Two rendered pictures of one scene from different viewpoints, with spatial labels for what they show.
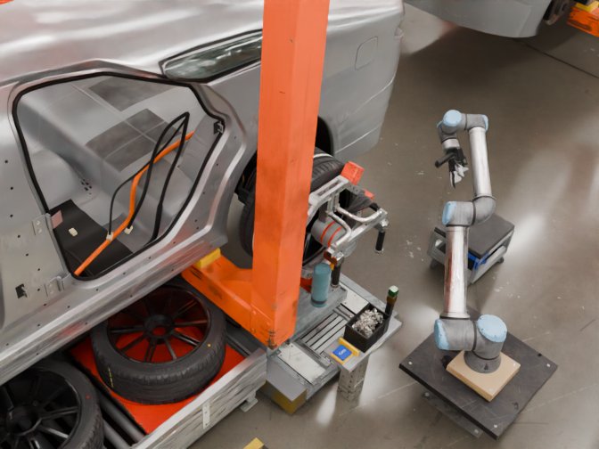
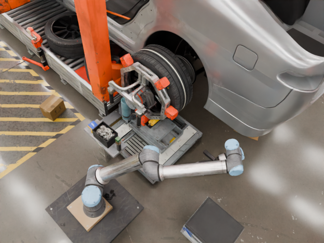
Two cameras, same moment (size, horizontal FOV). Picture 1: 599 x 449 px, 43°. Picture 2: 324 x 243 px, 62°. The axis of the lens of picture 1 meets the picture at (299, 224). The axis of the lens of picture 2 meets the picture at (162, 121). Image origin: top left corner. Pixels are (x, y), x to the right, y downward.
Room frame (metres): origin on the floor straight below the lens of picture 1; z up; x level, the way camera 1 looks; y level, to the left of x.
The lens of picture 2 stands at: (2.88, -1.69, 2.69)
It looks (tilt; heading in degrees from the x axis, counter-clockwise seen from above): 55 degrees down; 87
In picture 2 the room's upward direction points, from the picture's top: 8 degrees clockwise
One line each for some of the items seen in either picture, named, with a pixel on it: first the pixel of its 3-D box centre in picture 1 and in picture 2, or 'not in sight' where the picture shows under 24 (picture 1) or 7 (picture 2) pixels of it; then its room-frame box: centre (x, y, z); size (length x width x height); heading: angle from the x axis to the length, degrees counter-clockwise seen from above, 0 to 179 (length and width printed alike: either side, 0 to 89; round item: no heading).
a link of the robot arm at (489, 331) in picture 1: (488, 335); (92, 197); (2.45, -0.99, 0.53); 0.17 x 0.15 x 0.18; 93
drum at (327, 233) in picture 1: (334, 235); (138, 97); (2.73, -0.18, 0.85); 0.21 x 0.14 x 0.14; 51
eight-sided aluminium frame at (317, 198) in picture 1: (324, 228); (144, 92); (2.78, -0.12, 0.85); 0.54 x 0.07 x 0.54; 141
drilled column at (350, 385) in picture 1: (354, 368); (105, 147); (2.41, -0.36, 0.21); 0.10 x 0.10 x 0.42; 51
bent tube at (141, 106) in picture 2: (359, 205); (142, 92); (2.77, -0.28, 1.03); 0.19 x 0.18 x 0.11; 51
